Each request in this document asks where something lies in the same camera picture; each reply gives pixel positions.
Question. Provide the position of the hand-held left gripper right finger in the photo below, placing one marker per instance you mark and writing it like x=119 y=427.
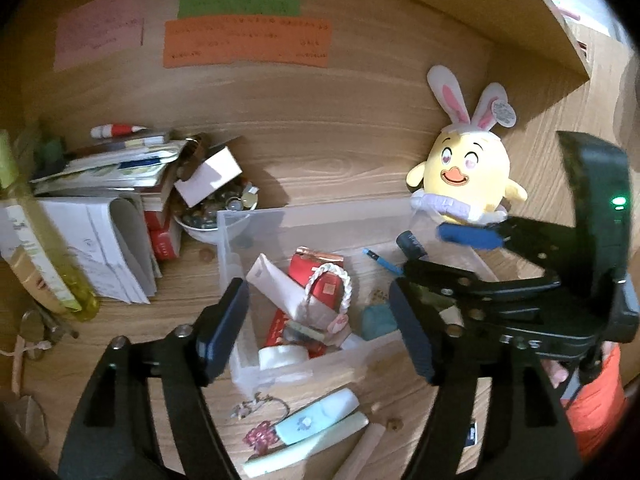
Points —
x=412 y=335

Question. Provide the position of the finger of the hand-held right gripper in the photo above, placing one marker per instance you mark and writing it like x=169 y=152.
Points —
x=450 y=282
x=470 y=236

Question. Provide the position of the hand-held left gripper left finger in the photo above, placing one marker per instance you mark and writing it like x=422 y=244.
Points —
x=222 y=330

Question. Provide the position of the clear plastic box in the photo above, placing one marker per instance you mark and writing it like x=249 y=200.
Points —
x=320 y=230

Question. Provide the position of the person's right hand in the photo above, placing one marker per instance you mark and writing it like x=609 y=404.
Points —
x=557 y=375

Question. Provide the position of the teal sponge block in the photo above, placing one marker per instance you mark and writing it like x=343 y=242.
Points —
x=378 y=321

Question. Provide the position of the red packet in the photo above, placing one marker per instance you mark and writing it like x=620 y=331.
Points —
x=274 y=329

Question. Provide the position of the yellow chick plush toy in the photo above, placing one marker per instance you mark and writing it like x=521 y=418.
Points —
x=475 y=170

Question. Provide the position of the white tape roll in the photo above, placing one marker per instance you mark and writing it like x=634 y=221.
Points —
x=282 y=358

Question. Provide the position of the blue pen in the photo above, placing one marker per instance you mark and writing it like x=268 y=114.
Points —
x=382 y=261

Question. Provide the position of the white tube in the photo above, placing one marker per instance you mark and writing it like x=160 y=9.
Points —
x=280 y=285

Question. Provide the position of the red box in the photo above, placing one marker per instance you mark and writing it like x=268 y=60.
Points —
x=162 y=240

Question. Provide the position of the bowl of small metal things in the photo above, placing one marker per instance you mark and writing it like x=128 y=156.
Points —
x=205 y=217

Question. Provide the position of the light blue tube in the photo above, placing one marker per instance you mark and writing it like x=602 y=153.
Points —
x=315 y=416

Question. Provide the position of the wooden stick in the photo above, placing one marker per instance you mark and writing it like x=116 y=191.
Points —
x=362 y=452

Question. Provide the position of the white folded papers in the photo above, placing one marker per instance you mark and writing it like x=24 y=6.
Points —
x=105 y=250

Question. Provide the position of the light green tube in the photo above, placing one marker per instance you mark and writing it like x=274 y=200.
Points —
x=305 y=447

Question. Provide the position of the small cardboard box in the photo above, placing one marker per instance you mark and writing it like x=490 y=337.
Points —
x=207 y=175

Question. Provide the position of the metal clipper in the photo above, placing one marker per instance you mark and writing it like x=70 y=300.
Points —
x=50 y=327

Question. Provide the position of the brown leather item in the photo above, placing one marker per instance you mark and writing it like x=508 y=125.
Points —
x=192 y=155

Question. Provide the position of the stack of books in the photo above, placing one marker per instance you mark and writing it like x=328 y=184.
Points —
x=110 y=170

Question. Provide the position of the yellow-green spray bottle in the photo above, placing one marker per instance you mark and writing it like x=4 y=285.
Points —
x=45 y=240

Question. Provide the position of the pale pink tube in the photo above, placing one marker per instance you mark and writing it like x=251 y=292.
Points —
x=27 y=280

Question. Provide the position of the pink ribbon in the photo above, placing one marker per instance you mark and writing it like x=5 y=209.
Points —
x=19 y=365

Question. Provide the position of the red and white pen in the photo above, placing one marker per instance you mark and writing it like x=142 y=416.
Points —
x=117 y=130

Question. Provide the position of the wooden shelf board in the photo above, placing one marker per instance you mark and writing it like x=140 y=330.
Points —
x=550 y=15

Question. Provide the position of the orange sticky note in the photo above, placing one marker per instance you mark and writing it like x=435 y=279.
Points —
x=247 y=42

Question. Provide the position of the green sticky note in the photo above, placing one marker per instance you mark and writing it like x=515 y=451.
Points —
x=240 y=6

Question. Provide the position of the pink sticky note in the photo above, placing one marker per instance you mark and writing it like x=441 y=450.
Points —
x=97 y=27

